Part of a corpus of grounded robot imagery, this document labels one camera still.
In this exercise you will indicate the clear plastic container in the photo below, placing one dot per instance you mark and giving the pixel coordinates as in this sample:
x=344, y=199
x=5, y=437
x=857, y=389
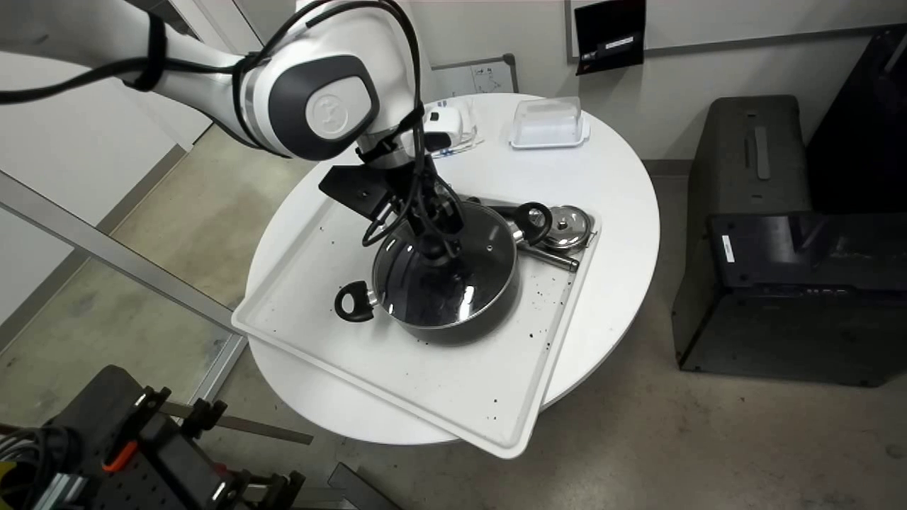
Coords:
x=547, y=124

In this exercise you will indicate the black marker holder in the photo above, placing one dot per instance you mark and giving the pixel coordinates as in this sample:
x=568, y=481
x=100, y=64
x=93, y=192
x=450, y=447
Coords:
x=609, y=33

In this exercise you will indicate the slim metal utensil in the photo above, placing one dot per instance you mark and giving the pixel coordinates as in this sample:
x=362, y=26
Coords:
x=554, y=257

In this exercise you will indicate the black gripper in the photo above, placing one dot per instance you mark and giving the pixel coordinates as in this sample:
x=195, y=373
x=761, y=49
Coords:
x=415, y=189

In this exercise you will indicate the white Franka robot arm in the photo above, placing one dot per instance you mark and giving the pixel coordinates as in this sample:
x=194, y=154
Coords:
x=330, y=103

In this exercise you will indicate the dark floor plate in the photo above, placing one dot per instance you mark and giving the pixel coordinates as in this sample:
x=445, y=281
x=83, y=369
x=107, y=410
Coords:
x=362, y=488

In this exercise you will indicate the small round steel lid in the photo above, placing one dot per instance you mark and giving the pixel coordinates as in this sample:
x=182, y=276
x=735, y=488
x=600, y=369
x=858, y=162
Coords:
x=571, y=229

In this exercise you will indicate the white tray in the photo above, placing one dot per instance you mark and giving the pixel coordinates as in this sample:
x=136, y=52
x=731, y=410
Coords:
x=454, y=383

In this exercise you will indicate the flat grey metal bar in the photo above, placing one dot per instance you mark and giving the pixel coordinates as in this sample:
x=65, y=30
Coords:
x=255, y=429

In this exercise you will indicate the large black box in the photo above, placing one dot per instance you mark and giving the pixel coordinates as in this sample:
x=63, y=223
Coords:
x=867, y=124

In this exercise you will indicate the black workbench cart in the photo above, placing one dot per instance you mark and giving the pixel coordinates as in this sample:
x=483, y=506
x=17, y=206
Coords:
x=93, y=406

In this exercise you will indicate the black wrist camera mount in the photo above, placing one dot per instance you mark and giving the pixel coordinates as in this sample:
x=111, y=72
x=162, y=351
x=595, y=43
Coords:
x=357, y=192

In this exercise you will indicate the black cabinet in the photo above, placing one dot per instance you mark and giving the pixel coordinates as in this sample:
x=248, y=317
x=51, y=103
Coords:
x=753, y=285

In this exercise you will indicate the grey aluminium frame bar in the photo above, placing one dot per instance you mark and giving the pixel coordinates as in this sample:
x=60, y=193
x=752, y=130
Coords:
x=113, y=251

